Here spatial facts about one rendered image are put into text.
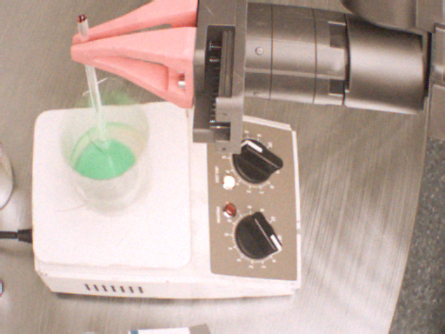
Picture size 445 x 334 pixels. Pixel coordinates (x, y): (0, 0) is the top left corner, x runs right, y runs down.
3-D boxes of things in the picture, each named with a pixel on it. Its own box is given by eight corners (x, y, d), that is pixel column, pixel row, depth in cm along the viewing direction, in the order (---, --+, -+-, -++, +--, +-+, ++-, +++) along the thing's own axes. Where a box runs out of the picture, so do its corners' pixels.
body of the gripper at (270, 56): (204, 105, 52) (353, 116, 52) (216, -46, 56) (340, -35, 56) (204, 155, 58) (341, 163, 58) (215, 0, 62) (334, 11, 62)
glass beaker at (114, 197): (153, 228, 72) (143, 185, 64) (67, 216, 72) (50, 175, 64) (164, 130, 74) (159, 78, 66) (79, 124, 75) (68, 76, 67)
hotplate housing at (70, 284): (293, 136, 83) (299, 95, 76) (298, 297, 79) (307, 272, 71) (24, 147, 83) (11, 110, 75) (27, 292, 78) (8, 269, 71)
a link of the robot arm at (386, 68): (433, 135, 56) (420, 86, 61) (441, 36, 52) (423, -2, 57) (327, 124, 56) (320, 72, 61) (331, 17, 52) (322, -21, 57)
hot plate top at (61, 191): (189, 104, 76) (189, 99, 75) (193, 271, 71) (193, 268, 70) (36, 115, 75) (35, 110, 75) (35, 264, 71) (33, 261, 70)
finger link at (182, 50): (59, 61, 53) (233, 60, 53) (83, -37, 56) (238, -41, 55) (69, 110, 59) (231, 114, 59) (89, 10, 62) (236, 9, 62)
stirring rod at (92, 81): (109, 143, 72) (87, 11, 53) (109, 151, 72) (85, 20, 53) (102, 143, 72) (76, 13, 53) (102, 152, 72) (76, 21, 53)
